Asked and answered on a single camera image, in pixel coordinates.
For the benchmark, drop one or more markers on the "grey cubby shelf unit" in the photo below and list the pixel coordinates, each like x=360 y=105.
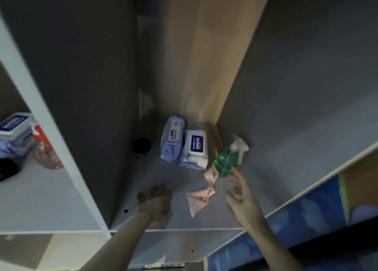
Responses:
x=73 y=73

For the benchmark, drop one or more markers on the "person's left hand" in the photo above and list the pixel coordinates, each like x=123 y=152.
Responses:
x=156 y=204

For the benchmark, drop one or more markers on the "green spray bottle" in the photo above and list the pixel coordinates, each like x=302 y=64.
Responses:
x=226 y=161

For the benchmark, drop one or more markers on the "small white tag sticker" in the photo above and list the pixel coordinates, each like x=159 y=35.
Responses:
x=10 y=237

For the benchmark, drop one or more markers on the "person's left forearm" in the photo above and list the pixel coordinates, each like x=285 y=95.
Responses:
x=124 y=247

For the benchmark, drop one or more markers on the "black metal bar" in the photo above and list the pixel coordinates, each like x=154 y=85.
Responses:
x=339 y=250

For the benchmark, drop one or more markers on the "person's right hand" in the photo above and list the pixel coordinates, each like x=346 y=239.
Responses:
x=246 y=207

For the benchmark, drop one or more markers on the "pink spray bottle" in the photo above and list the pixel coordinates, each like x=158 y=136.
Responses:
x=48 y=155

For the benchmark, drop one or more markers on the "pink resistance band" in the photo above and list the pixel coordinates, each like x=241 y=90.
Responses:
x=200 y=198

